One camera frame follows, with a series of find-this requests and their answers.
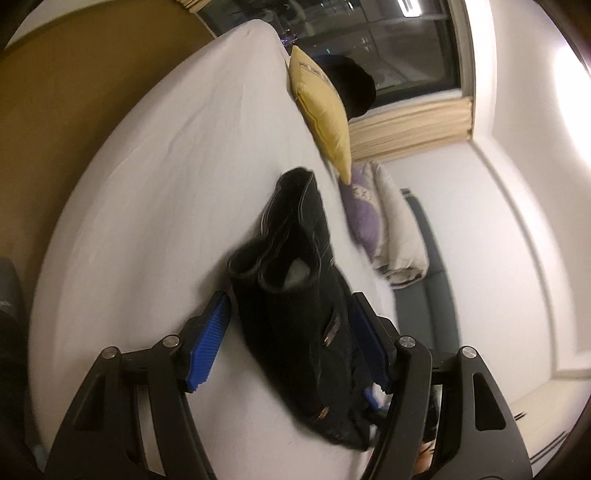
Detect purple cushion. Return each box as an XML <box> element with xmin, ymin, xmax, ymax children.
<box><xmin>339</xmin><ymin>182</ymin><xmax>381</xmax><ymax>260</ymax></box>

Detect black pants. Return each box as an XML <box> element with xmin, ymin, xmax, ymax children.
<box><xmin>228</xmin><ymin>168</ymin><xmax>381</xmax><ymax>451</ymax></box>

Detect yellow cushion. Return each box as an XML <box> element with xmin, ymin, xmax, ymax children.
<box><xmin>288</xmin><ymin>46</ymin><xmax>353</xmax><ymax>185</ymax></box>

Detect grey headboard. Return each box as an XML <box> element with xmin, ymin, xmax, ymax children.
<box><xmin>394</xmin><ymin>189</ymin><xmax>460</xmax><ymax>353</ymax></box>

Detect beige curtain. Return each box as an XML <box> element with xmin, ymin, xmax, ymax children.
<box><xmin>176</xmin><ymin>0</ymin><xmax>212</xmax><ymax>14</ymax></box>
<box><xmin>349</xmin><ymin>97</ymin><xmax>473</xmax><ymax>162</ymax></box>

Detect white bed mattress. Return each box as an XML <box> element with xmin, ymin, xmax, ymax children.
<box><xmin>29</xmin><ymin>20</ymin><xmax>396</xmax><ymax>479</ymax></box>

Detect left beige curtain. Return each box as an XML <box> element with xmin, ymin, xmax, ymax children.
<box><xmin>176</xmin><ymin>0</ymin><xmax>212</xmax><ymax>14</ymax></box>

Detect black chair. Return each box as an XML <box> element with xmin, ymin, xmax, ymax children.
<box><xmin>314</xmin><ymin>55</ymin><xmax>377</xmax><ymax>120</ymax></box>

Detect dark window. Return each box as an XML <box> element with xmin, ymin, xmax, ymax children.
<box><xmin>197</xmin><ymin>0</ymin><xmax>461</xmax><ymax>107</ymax></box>

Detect right beige curtain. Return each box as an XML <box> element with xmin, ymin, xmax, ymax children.
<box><xmin>349</xmin><ymin>97</ymin><xmax>473</xmax><ymax>162</ymax></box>

